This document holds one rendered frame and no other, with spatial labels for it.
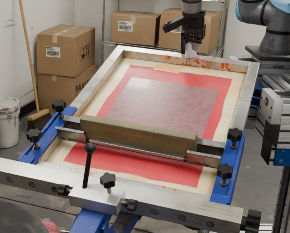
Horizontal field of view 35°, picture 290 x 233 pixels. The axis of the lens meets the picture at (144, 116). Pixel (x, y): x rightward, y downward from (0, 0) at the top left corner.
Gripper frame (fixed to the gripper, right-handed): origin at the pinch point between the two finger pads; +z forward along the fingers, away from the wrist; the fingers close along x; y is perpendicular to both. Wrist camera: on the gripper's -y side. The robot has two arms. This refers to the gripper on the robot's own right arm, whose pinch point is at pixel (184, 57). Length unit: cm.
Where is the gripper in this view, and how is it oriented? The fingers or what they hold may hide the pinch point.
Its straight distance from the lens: 185.6
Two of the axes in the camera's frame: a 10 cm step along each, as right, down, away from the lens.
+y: 9.5, 1.6, -2.7
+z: 0.3, 8.1, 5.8
